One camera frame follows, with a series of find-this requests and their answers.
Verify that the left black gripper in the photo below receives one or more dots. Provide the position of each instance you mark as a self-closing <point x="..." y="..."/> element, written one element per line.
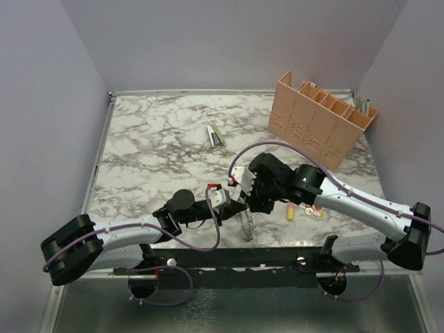
<point x="229" y="211"/>

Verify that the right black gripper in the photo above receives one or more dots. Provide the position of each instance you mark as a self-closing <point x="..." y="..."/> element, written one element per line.
<point x="254" y="205"/>

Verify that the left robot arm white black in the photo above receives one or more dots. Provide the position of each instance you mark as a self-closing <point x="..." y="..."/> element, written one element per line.
<point x="82" y="245"/>

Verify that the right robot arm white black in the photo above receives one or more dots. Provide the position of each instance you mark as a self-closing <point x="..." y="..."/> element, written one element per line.
<point x="401" y="233"/>

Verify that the yellow pink marker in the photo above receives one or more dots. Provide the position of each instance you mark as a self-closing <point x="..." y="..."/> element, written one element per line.
<point x="290" y="211"/>

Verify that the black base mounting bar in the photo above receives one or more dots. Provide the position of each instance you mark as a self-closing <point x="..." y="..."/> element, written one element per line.
<point x="229" y="268"/>

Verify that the beige stapler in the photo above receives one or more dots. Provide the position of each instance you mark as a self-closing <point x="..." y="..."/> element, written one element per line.
<point x="215" y="136"/>

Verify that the peach compartment organizer box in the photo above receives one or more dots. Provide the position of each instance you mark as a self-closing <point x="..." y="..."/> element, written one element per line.
<point x="317" y="122"/>

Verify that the pens behind organizer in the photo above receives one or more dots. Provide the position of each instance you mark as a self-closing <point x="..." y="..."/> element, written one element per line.
<point x="362" y="105"/>

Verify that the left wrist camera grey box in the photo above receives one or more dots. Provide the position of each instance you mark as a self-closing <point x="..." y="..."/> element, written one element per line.
<point x="219" y="198"/>

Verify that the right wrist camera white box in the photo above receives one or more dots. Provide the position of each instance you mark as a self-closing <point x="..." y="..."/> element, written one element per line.
<point x="243" y="177"/>

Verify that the aluminium table frame rail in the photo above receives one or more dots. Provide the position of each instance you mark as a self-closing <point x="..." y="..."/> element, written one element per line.
<point x="84" y="208"/>

